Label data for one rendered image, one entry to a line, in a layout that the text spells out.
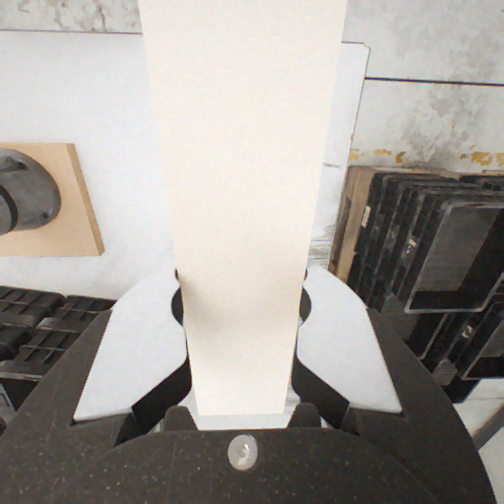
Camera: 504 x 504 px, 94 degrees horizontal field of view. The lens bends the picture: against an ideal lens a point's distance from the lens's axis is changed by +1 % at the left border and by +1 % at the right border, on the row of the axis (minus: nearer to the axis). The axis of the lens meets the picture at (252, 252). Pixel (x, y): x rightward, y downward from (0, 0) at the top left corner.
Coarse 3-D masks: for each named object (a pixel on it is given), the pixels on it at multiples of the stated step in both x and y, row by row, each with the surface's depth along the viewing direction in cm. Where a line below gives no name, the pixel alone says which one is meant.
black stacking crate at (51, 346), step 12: (36, 336) 50; (48, 336) 50; (60, 336) 51; (72, 336) 51; (24, 348) 47; (36, 348) 47; (48, 348) 47; (60, 348) 48; (24, 360) 45; (36, 360) 45; (48, 360) 46; (12, 384) 45; (24, 384) 49; (36, 384) 52; (12, 396) 46; (24, 396) 49
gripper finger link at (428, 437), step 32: (384, 320) 9; (384, 352) 7; (416, 384) 6; (352, 416) 6; (384, 416) 6; (416, 416) 6; (448, 416) 6; (384, 448) 5; (416, 448) 5; (448, 448) 5; (448, 480) 5; (480, 480) 5
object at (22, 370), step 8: (8, 360) 43; (0, 368) 42; (8, 368) 42; (16, 368) 42; (24, 368) 43; (32, 368) 43; (40, 368) 43; (48, 368) 43; (0, 376) 42; (8, 376) 42; (16, 376) 42; (24, 376) 42; (32, 376) 42; (40, 376) 42; (0, 384) 43; (0, 392) 44; (8, 392) 45; (8, 400) 45; (8, 408) 46; (16, 408) 47; (160, 424) 51
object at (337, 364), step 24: (312, 264) 12; (312, 288) 10; (336, 288) 10; (312, 312) 9; (336, 312) 9; (360, 312) 9; (312, 336) 8; (336, 336) 8; (360, 336) 8; (312, 360) 7; (336, 360) 7; (360, 360) 7; (312, 384) 7; (336, 384) 6; (360, 384) 6; (384, 384) 6; (336, 408) 6; (360, 408) 6; (384, 408) 6
